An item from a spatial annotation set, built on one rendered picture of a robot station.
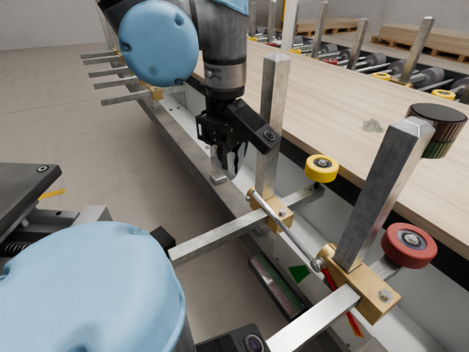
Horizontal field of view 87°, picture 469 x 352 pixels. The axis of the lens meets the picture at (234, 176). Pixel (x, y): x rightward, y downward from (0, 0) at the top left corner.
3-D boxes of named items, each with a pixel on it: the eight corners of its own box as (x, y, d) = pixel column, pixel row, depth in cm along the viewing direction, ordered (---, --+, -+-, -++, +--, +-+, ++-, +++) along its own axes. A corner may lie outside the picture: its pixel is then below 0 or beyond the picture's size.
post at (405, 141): (322, 322, 56) (422, 130, 26) (310, 308, 58) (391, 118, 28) (333, 313, 57) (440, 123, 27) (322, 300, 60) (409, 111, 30)
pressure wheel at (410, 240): (394, 299, 47) (423, 265, 40) (359, 266, 52) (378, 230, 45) (418, 279, 50) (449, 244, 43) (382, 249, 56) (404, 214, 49)
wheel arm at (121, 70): (90, 79, 154) (87, 72, 151) (89, 77, 156) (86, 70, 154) (159, 69, 171) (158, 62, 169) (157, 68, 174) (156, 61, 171)
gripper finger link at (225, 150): (230, 160, 55) (229, 125, 50) (236, 163, 54) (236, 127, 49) (216, 170, 52) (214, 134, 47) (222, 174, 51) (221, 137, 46)
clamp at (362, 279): (371, 327, 41) (383, 313, 38) (313, 264, 50) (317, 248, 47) (392, 309, 43) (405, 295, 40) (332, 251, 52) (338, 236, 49)
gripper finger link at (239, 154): (225, 165, 62) (224, 132, 56) (243, 174, 59) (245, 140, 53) (216, 171, 60) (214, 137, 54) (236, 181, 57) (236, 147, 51)
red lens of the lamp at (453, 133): (441, 146, 28) (451, 128, 27) (391, 125, 32) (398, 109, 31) (467, 133, 30) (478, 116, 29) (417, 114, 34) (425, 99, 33)
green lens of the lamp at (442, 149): (430, 164, 30) (440, 148, 28) (384, 142, 34) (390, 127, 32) (456, 150, 32) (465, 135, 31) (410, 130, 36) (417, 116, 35)
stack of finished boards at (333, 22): (359, 25, 757) (361, 19, 747) (296, 31, 667) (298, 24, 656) (340, 22, 810) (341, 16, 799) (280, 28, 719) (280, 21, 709)
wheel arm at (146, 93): (102, 108, 120) (100, 99, 118) (101, 105, 123) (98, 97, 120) (187, 91, 138) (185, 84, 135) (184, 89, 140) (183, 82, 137)
